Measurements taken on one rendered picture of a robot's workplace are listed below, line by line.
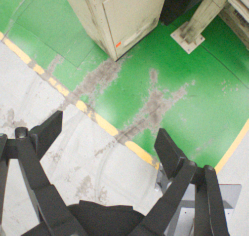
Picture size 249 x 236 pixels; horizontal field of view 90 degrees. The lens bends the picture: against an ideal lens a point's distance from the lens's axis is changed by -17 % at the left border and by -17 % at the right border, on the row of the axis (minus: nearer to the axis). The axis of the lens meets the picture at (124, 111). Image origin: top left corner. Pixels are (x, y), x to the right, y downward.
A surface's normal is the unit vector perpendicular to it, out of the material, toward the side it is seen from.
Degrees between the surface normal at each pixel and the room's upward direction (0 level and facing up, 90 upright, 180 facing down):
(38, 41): 0
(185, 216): 5
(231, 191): 0
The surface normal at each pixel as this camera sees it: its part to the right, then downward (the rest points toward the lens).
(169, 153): -0.98, -0.18
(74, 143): -0.04, 0.01
